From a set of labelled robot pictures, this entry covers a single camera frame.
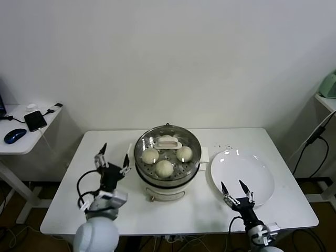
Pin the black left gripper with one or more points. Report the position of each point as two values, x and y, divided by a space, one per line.
111 178

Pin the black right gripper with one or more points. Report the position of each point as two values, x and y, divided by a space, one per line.
249 214

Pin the white steamed baozi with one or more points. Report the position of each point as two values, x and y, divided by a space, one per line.
150 156
166 137
184 154
164 168

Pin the glass pot lid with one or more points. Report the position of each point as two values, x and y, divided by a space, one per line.
169 144

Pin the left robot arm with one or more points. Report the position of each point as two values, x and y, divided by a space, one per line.
95 233

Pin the stainless steel steamer basket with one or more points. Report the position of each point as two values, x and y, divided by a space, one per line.
168 180

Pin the white round plate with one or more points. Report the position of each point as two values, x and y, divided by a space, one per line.
241 173

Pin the white electric cooker pot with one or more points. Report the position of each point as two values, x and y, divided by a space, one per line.
165 195

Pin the black adapter dongle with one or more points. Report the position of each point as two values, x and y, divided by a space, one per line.
55 108

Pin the black smartphone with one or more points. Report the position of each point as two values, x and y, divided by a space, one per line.
35 120

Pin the white side desk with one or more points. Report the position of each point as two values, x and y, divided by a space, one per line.
18 148

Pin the small white charger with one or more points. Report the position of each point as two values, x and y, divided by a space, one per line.
31 106

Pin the blue computer mouse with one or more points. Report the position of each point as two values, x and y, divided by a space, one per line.
14 135

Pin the dark laptop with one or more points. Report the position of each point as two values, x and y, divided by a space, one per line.
2 105

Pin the white shelf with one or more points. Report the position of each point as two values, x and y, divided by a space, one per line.
326 101

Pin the green appliance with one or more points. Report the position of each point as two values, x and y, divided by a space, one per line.
329 86

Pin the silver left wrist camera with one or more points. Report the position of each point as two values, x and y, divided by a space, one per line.
114 199

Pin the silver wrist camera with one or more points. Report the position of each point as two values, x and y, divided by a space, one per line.
271 229
114 199

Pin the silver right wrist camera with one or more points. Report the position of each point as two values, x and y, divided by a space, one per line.
271 229

